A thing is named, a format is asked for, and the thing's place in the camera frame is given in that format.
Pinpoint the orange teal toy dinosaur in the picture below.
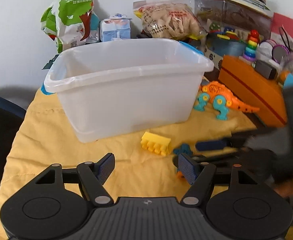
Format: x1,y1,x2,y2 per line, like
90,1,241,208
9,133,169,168
194,81,260,120

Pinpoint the teal toy figure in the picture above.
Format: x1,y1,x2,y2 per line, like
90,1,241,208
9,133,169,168
172,143,193,179

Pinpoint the light blue box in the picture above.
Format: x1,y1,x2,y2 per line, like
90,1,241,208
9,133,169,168
283,73,293,89

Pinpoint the bag of wooden pieces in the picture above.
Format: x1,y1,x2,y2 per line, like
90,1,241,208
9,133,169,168
133,0,207,40

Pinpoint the tissue pack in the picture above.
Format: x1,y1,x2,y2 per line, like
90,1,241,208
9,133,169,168
100,14,132,42

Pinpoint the yellow building brick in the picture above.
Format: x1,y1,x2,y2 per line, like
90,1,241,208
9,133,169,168
140,132,171,156

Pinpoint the green white plastic bag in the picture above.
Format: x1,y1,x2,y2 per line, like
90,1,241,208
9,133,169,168
41,0,100,53

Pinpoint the orange box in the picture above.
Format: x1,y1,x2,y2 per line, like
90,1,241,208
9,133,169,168
218,55,287,127

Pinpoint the dark green carton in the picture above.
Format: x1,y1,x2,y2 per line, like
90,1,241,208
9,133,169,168
42,54,59,70

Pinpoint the rainbow stacking ring toy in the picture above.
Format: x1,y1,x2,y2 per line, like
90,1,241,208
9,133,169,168
242,30,260,62

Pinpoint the white plastic bin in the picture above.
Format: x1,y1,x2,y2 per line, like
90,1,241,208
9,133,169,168
43,38,214,142

